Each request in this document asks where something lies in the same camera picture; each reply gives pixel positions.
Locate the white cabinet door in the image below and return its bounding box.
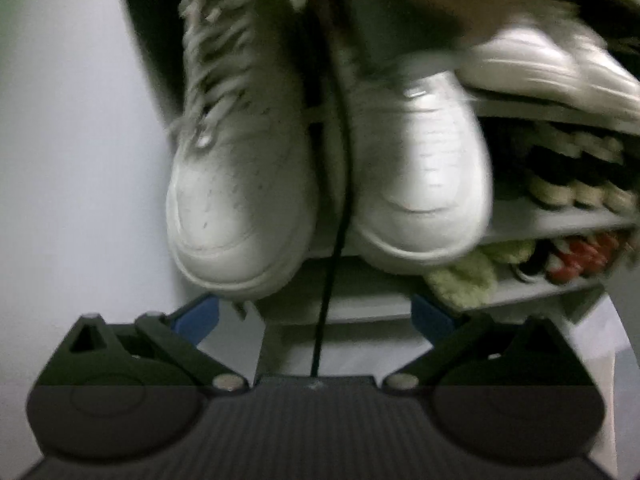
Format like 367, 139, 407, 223
0, 0, 176, 386

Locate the black cable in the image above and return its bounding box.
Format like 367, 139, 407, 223
307, 0, 352, 377

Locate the white chunky sneaker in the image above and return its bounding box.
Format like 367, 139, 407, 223
457, 15, 640, 123

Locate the red white sneaker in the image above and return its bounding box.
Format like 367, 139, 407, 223
545, 237, 593, 286
585, 232, 632, 273

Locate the black shoe cream sole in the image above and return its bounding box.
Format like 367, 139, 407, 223
525, 127, 576, 211
602, 140, 638, 213
570, 132, 608, 208

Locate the green fuzzy slipper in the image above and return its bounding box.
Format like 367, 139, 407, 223
475, 239, 538, 267
425, 247, 498, 311

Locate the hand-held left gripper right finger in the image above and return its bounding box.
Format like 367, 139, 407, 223
382, 292, 568, 392

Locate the grey shoe cabinet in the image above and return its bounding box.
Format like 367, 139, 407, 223
117, 0, 640, 326

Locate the white sneaker teal logo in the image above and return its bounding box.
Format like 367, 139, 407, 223
165, 0, 321, 303
345, 52, 495, 277

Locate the black sneaker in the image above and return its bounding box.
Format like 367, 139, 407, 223
512, 245, 551, 281

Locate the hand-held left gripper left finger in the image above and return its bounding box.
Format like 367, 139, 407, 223
62, 294, 250, 392

